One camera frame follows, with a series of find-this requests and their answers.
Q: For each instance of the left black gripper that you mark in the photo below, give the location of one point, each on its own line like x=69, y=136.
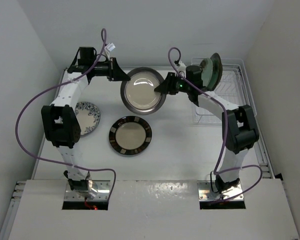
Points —
x=114, y=72

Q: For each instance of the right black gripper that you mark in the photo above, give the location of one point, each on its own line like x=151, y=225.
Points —
x=168, y=86

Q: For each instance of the grey rimmed plate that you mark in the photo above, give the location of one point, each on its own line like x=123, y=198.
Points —
x=217, y=71
x=138, y=94

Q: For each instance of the teal flower plate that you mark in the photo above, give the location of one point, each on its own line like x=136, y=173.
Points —
x=206, y=67

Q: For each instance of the black patterned rim plate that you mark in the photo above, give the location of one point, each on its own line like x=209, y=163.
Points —
x=130, y=135

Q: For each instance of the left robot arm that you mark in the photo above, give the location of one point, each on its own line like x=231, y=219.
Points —
x=60, y=123

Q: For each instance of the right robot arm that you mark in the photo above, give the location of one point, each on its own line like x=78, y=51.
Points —
x=239, y=126

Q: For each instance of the blue floral white plate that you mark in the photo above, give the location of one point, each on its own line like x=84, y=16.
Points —
x=88, y=116

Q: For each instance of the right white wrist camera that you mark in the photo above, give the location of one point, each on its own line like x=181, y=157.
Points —
x=181, y=67

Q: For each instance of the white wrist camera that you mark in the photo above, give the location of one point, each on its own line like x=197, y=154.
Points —
x=110, y=47
x=181, y=67

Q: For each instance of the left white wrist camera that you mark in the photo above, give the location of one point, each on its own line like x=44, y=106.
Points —
x=110, y=47

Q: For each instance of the white wire dish rack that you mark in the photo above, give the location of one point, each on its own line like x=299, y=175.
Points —
x=234, y=87

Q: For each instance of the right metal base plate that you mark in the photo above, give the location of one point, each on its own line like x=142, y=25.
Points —
x=206, y=193

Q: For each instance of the metal base plate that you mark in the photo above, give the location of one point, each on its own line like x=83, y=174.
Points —
x=206, y=193
x=100, y=191

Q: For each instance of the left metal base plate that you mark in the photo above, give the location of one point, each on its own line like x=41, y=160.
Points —
x=100, y=191

